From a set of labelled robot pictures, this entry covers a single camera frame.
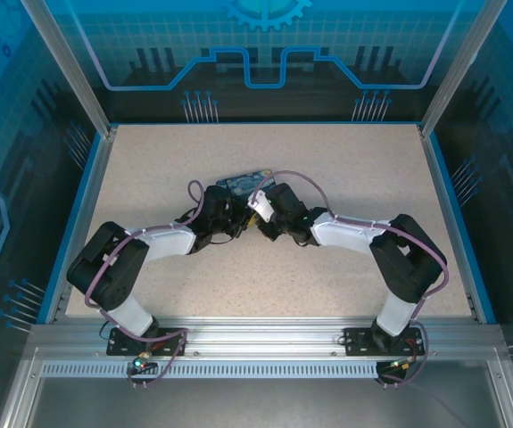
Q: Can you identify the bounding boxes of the starry night painted tin box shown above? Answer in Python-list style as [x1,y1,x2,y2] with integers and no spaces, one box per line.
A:
[214,168,276,202]

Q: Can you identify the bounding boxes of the aluminium mounting beam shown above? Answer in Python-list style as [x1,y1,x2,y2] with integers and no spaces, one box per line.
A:
[28,316,507,358]

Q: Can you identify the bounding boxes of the grey metal bench panel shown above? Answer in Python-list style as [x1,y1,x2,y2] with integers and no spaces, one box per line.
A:
[0,345,513,428]

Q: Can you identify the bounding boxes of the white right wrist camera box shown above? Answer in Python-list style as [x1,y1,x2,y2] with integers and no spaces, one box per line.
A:
[246,189,276,224]

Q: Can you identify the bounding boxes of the aluminium side rail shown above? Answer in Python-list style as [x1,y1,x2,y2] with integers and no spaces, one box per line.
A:
[418,124,484,325]
[44,127,119,325]

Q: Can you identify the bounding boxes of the slotted grey cable duct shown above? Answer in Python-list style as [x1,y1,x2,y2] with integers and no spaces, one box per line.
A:
[40,361,389,379]

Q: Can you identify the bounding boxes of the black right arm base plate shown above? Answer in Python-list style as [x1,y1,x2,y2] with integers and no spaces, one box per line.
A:
[343,327,426,357]

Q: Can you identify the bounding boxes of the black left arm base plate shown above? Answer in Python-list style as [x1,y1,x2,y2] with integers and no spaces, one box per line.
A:
[106,327,189,357]

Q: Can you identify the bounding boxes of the left cable connector with led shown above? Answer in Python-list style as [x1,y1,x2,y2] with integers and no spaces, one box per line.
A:
[131,351,157,375]

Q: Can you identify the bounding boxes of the aluminium frame post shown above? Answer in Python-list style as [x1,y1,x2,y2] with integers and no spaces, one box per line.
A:
[19,0,120,137]
[418,0,509,137]

